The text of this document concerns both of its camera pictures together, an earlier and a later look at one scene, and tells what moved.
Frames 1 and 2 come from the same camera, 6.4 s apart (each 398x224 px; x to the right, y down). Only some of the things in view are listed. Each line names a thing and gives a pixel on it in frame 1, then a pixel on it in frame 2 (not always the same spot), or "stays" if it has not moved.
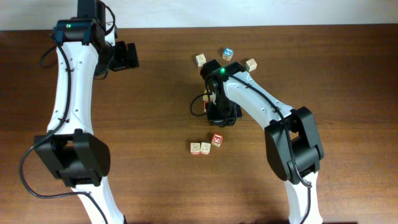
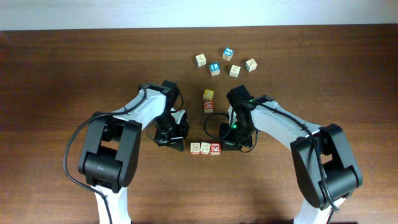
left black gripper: (123, 61) -> (175, 139)
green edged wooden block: (195, 148) stays
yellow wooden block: (205, 97) stays
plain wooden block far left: (200, 60) stays
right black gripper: (222, 115) -> (232, 144)
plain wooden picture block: (205, 148) stays
